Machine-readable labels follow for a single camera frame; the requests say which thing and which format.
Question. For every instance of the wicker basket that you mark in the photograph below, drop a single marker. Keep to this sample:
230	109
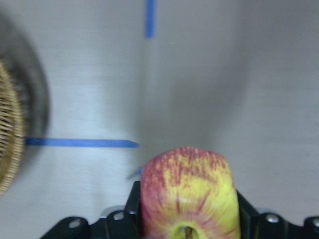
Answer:
12	130

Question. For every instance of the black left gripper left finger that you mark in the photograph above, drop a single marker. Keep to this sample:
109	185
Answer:
121	222

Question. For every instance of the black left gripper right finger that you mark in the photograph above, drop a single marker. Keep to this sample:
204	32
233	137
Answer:
268	225

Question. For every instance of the red yellow apple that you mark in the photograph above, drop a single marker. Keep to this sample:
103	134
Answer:
189	193

